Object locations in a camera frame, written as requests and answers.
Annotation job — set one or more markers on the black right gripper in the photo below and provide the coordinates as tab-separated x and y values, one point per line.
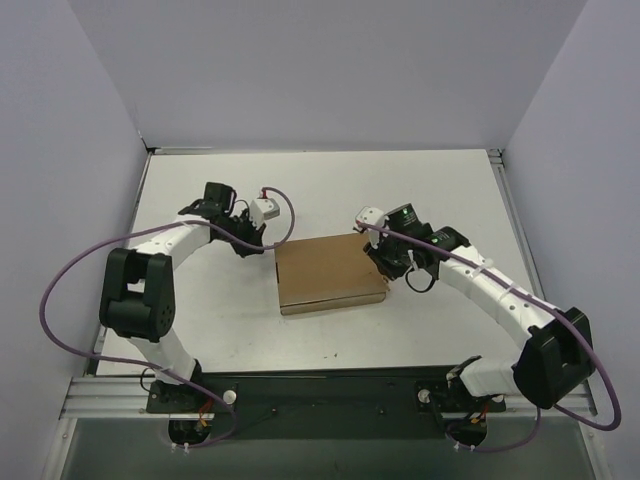
382	261

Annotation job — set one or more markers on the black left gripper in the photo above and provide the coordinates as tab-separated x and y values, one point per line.
248	237

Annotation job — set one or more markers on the brown cardboard express box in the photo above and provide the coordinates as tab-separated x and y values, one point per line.
326	273

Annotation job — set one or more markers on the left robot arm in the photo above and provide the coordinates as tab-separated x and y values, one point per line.
138	300

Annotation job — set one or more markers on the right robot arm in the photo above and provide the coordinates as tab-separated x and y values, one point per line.
551	361

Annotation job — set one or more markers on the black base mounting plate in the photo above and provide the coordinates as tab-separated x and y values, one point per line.
328	422

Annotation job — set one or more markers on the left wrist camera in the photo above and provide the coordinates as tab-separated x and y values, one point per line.
262	210

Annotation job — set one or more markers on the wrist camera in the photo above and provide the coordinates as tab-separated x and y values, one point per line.
262	210
369	219

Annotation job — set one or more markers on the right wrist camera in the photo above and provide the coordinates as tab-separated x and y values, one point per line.
369	219

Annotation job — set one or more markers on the aluminium table edge rail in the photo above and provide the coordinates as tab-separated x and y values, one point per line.
534	288

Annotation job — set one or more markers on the aluminium front frame rail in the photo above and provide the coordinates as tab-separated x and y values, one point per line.
418	389

